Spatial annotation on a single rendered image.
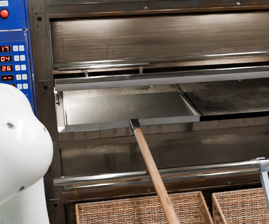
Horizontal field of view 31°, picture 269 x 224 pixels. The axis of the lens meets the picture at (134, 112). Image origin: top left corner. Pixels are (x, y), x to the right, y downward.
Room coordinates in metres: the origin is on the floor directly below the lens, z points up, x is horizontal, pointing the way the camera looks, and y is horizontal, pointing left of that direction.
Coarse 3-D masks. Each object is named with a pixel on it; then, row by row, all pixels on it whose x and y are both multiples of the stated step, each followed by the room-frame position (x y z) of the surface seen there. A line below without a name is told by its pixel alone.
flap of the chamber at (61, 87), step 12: (252, 72) 1.72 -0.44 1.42; (264, 72) 1.73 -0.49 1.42; (60, 84) 1.61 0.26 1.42; (72, 84) 1.62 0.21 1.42; (84, 84) 1.62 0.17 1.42; (96, 84) 1.63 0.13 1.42; (108, 84) 1.63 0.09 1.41; (120, 84) 1.64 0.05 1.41; (132, 84) 1.65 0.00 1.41; (144, 84) 1.65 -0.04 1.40; (156, 84) 1.66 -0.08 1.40
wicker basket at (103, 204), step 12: (192, 192) 1.82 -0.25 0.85; (84, 204) 1.75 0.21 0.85; (96, 204) 1.75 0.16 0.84; (108, 204) 1.76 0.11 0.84; (132, 204) 1.78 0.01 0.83; (144, 204) 1.79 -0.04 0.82; (156, 204) 1.79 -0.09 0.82; (180, 204) 1.80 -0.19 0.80; (192, 204) 1.81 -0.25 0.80; (204, 204) 1.76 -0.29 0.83; (84, 216) 1.73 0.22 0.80; (96, 216) 1.74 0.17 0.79; (108, 216) 1.75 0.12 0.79; (120, 216) 1.76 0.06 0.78; (132, 216) 1.76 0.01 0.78; (144, 216) 1.77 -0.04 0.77; (156, 216) 1.78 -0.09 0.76; (180, 216) 1.79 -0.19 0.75; (192, 216) 1.80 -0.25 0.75; (204, 216) 1.75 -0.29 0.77
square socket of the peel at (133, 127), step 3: (132, 120) 1.78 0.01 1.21; (135, 120) 1.78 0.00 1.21; (138, 120) 1.78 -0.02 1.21; (132, 123) 1.75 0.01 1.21; (135, 123) 1.75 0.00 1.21; (138, 123) 1.75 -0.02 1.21; (132, 126) 1.72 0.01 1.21; (135, 126) 1.72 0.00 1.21; (138, 126) 1.72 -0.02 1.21; (132, 129) 1.72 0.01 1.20; (132, 132) 1.72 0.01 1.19
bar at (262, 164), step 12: (168, 168) 1.44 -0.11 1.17; (180, 168) 1.45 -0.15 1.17; (192, 168) 1.45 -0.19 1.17; (204, 168) 1.45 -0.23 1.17; (216, 168) 1.46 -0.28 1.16; (228, 168) 1.47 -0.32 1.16; (240, 168) 1.48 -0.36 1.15; (264, 168) 1.48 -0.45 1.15; (60, 180) 1.38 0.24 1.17; (72, 180) 1.39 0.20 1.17; (84, 180) 1.39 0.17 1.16; (96, 180) 1.40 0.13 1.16; (108, 180) 1.40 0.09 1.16; (120, 180) 1.42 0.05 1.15; (264, 180) 1.46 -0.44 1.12; (264, 192) 1.44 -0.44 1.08
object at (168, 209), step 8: (136, 128) 1.71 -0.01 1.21; (136, 136) 1.65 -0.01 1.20; (144, 144) 1.57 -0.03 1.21; (144, 152) 1.51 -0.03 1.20; (152, 160) 1.45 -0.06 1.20; (152, 168) 1.39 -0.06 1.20; (152, 176) 1.35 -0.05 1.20; (160, 176) 1.35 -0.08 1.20; (160, 184) 1.29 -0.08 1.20; (160, 192) 1.25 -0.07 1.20; (160, 200) 1.22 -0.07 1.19; (168, 200) 1.20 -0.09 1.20; (168, 208) 1.16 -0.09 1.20; (168, 216) 1.13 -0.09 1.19; (176, 216) 1.13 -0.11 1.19
